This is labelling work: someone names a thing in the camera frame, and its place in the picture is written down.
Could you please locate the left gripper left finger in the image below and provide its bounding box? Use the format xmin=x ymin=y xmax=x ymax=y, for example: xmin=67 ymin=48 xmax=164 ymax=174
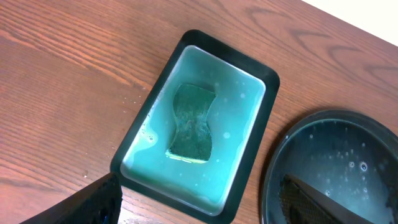
xmin=24 ymin=172 xmax=123 ymax=224

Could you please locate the round black tray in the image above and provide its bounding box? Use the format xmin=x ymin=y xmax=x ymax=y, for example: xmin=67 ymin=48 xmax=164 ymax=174
xmin=261 ymin=110 xmax=397 ymax=223

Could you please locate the black rectangular sponge tray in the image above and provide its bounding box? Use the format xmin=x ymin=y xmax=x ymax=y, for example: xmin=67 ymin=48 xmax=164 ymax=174
xmin=110 ymin=29 xmax=280 ymax=223

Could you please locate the green and yellow sponge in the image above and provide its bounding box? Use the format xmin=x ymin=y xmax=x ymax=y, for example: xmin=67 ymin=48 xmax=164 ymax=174
xmin=165 ymin=84 xmax=216 ymax=164

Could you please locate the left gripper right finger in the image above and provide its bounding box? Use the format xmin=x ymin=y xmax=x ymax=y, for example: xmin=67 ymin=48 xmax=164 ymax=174
xmin=279 ymin=175 xmax=376 ymax=223

